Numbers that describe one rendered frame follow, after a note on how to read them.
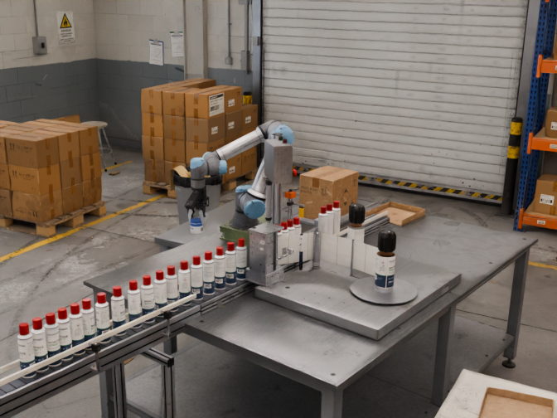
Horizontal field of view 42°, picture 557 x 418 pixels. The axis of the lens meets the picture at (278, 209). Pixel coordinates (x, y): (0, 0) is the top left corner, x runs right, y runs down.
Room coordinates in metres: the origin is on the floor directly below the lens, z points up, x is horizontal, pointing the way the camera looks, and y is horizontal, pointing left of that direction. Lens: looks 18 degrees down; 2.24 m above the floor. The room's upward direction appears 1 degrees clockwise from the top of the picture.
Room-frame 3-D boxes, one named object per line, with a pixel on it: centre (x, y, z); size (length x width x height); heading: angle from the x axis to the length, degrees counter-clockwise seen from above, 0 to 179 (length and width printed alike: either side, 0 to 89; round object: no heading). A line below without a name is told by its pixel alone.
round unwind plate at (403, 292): (3.06, -0.49, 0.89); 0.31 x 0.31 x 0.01
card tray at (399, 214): (4.35, -0.75, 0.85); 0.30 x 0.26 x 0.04; 142
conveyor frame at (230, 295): (3.57, -0.13, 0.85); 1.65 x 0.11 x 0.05; 142
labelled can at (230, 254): (3.13, 0.22, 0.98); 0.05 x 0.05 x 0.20
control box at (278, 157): (3.54, 0.00, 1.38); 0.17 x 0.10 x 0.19; 17
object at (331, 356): (3.61, -0.29, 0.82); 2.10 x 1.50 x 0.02; 142
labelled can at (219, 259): (3.07, 0.27, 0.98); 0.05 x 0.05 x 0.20
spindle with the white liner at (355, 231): (3.46, -0.40, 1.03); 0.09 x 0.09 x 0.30
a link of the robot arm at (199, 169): (3.67, 0.43, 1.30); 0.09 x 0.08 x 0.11; 109
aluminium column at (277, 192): (3.62, 0.01, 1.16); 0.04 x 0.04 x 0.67; 52
